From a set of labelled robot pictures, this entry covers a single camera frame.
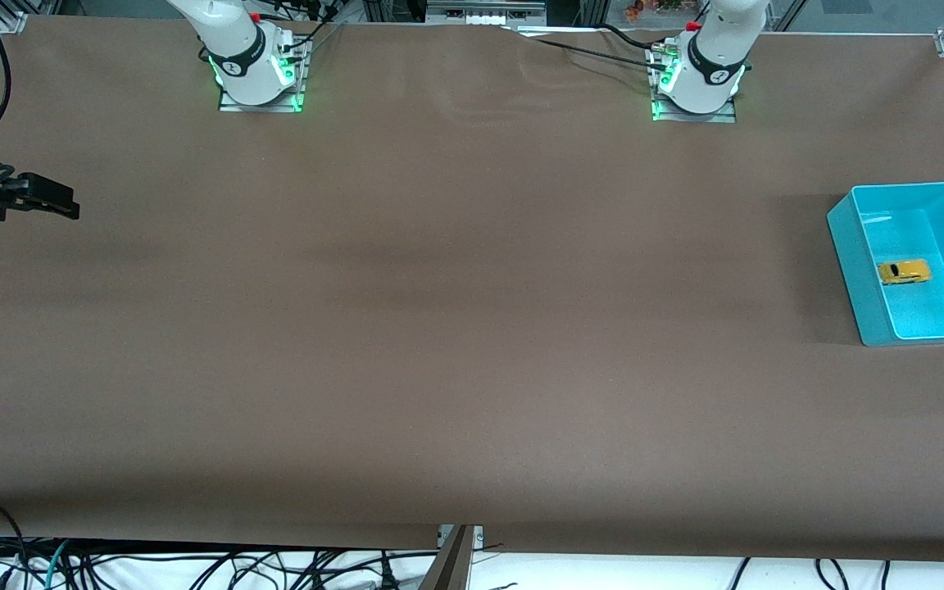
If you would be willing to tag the orange background clutter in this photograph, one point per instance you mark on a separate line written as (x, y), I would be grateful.
(652, 8)

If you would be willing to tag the small metal bracket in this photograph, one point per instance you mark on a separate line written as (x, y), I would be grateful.
(478, 537)

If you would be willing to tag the brown table mat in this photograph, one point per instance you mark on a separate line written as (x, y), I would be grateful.
(472, 369)

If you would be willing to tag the teal plastic bin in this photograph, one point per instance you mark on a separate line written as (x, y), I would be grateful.
(873, 279)

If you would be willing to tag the white power strip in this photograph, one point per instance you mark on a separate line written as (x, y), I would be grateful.
(484, 12)

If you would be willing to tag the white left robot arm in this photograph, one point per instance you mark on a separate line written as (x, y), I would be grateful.
(710, 65)

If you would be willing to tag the yellow beetle toy car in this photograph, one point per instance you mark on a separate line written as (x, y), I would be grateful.
(904, 272)

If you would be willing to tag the metal table support beam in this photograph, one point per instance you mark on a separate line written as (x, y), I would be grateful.
(447, 569)

